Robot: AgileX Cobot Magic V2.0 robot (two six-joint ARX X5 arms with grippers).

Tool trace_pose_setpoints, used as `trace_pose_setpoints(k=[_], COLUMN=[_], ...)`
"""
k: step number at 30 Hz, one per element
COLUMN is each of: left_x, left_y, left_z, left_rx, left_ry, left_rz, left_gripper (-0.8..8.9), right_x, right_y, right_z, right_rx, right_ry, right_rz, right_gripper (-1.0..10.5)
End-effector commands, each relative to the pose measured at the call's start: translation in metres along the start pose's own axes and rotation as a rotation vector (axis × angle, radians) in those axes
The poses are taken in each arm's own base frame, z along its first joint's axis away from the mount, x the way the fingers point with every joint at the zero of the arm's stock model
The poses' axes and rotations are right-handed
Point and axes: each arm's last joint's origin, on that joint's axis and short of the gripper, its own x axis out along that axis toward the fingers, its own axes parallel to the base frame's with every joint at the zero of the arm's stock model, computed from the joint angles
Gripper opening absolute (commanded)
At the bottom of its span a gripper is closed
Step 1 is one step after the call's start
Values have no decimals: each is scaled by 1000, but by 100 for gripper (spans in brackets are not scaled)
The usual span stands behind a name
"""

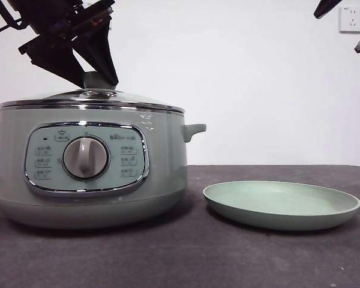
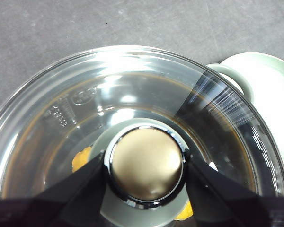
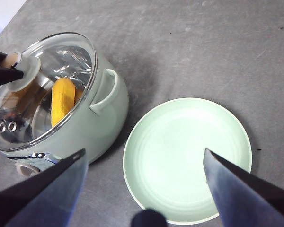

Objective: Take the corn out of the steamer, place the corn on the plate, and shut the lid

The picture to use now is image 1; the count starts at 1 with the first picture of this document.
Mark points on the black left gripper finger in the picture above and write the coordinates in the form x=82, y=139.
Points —
x=103, y=57
x=57, y=58

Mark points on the glass lid with round knob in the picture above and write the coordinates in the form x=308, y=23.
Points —
x=93, y=80

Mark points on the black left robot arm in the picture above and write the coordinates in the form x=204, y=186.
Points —
x=63, y=16

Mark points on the pale green electric steamer pot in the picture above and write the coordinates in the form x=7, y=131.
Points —
x=168, y=168

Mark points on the pale green round plate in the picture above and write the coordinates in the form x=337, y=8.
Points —
x=282, y=216

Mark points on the white wall socket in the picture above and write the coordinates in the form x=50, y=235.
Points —
x=351, y=22

